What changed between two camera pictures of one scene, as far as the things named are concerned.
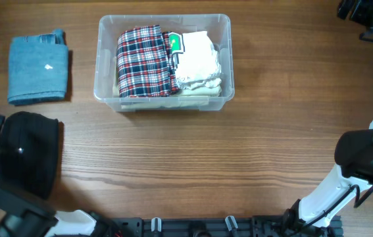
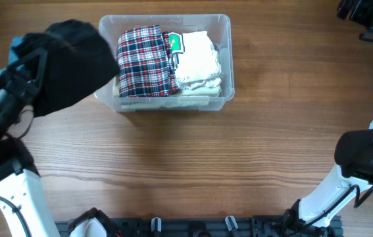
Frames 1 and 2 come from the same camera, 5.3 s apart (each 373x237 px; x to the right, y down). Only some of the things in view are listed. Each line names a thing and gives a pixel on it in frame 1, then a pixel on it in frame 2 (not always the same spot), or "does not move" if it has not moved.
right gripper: x=359 y=15 does not move
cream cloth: x=187 y=98 does not move
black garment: x=26 y=152 -> x=77 y=60
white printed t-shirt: x=196 y=60 does not move
